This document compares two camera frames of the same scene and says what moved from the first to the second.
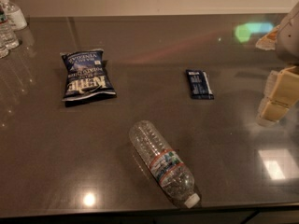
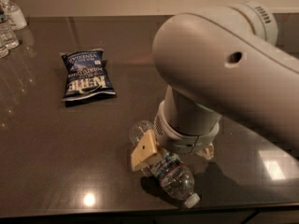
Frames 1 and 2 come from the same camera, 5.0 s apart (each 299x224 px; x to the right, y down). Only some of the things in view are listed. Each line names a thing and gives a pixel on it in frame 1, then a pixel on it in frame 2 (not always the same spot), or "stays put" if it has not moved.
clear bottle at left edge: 4,48 stays put
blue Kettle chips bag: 86,75 stays put
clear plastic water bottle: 171,172 stays put
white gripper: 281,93 -> 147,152
